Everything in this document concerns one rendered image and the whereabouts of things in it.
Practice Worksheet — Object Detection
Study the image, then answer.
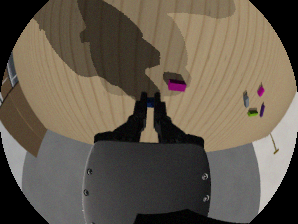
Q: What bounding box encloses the grey rod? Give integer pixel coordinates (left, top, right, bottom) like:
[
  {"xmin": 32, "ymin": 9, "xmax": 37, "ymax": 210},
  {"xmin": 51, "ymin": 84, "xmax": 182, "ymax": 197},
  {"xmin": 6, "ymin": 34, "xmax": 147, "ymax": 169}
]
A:
[{"xmin": 243, "ymin": 95, "xmax": 249, "ymax": 108}]

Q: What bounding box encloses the lime green rod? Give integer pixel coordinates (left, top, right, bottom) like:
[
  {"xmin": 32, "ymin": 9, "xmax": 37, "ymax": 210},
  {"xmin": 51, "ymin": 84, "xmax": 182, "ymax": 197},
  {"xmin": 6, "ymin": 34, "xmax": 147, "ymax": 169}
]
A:
[{"xmin": 247, "ymin": 111, "xmax": 258, "ymax": 117}]

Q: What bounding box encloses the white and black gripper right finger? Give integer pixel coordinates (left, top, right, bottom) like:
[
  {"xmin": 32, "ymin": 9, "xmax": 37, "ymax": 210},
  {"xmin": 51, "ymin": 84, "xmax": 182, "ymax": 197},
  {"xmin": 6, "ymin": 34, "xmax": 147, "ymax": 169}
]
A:
[{"xmin": 153, "ymin": 92, "xmax": 204, "ymax": 148}]

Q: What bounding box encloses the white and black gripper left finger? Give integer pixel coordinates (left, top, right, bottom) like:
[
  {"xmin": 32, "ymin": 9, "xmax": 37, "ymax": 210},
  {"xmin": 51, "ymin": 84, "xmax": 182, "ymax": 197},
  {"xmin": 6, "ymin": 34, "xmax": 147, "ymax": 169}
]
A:
[{"xmin": 94, "ymin": 92, "xmax": 147, "ymax": 143}]

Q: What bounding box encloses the short magenta rod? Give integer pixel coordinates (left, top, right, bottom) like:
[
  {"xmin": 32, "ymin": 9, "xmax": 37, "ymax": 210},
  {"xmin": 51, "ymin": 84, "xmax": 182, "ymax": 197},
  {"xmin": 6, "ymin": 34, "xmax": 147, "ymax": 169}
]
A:
[{"xmin": 257, "ymin": 86, "xmax": 265, "ymax": 97}]

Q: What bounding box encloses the small magenta block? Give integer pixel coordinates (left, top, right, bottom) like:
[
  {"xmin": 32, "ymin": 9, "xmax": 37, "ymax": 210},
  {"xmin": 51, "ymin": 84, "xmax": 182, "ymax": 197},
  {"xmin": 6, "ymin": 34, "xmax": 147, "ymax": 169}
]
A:
[{"xmin": 168, "ymin": 79, "xmax": 186, "ymax": 92}]

